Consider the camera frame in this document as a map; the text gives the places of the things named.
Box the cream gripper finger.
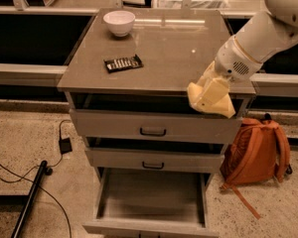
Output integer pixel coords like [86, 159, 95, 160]
[214, 94, 235, 118]
[190, 97, 213, 112]

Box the yellow sponge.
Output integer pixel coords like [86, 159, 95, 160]
[187, 82, 203, 107]

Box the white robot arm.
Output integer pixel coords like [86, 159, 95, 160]
[187, 0, 298, 118]

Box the top grey drawer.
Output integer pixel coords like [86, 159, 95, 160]
[70, 109, 241, 144]

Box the middle grey drawer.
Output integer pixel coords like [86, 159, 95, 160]
[85, 148, 224, 174]

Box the grey drawer cabinet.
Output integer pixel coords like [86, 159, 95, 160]
[57, 7, 257, 238]

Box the bottom grey open drawer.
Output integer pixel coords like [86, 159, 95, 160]
[83, 169, 219, 238]

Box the orange backpack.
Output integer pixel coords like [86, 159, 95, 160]
[221, 113, 292, 219]

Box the white ceramic bowl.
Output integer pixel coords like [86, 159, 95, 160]
[103, 11, 135, 37]

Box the black power adapter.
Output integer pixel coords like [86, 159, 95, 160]
[59, 138, 73, 154]

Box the black pole on floor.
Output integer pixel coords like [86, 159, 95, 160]
[11, 161, 48, 238]

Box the black cable on floor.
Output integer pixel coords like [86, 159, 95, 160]
[0, 119, 74, 238]

